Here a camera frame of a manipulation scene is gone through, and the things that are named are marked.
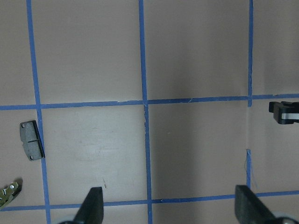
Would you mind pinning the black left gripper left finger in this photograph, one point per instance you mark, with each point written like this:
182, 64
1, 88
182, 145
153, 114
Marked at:
92, 208

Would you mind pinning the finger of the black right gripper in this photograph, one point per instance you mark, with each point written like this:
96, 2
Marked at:
284, 112

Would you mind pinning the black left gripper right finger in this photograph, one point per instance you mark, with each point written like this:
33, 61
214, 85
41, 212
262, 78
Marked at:
249, 209

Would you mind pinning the olive brake shoe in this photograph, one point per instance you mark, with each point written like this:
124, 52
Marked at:
10, 192

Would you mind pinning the dark grey brake pad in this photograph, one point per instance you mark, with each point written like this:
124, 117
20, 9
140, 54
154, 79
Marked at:
31, 140

